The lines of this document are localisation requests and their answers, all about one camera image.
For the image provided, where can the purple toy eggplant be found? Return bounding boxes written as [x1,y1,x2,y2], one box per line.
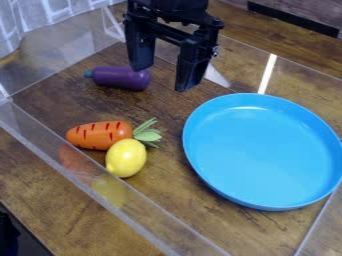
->
[84,66,151,91]

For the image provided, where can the orange toy carrot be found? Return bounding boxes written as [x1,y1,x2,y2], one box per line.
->
[65,118,161,151]

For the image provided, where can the white curtain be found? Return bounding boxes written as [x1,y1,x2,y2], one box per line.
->
[0,0,125,59]

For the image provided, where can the yellow toy lemon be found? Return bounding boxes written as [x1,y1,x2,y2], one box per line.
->
[105,139,147,178]

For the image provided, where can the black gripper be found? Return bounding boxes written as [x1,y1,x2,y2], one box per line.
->
[124,0,224,92]

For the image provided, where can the clear acrylic enclosure wall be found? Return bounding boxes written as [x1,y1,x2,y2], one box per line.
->
[0,0,342,256]

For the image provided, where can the blue round tray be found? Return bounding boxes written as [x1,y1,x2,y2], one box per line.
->
[183,93,342,211]

